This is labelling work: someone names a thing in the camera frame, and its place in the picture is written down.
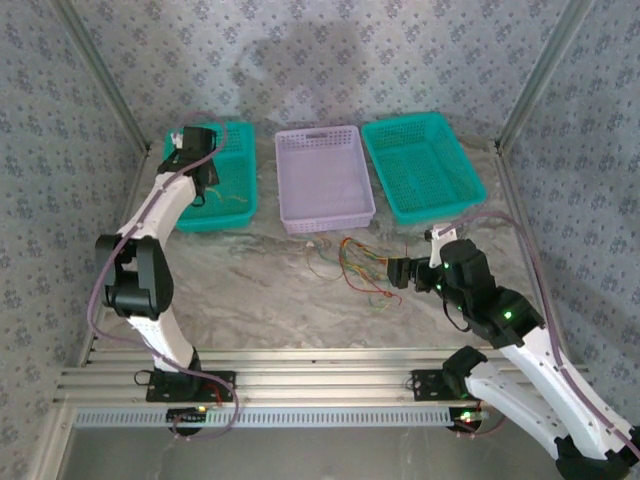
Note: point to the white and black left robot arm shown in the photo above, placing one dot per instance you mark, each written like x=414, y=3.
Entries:
x=165, y=205

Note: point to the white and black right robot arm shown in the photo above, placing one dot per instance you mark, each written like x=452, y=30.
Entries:
x=545, y=360

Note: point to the teal plastic basket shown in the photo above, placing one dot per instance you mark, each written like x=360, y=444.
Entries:
x=240, y=165
x=425, y=165

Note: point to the lilac plastic basket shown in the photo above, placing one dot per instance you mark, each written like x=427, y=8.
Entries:
x=322, y=175

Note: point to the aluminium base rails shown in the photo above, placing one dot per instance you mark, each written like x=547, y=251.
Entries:
x=325, y=375

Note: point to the black controller board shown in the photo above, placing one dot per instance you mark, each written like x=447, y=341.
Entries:
x=467, y=419
x=187, y=416

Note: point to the aluminium side rail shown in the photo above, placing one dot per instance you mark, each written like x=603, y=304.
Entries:
x=135, y=185
x=515, y=200

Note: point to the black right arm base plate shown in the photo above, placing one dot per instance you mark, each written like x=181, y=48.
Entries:
x=427, y=385

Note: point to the aluminium frame post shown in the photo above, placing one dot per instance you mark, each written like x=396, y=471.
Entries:
x=102, y=70
x=544, y=70

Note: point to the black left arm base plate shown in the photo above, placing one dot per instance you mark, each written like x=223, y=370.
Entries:
x=220, y=387

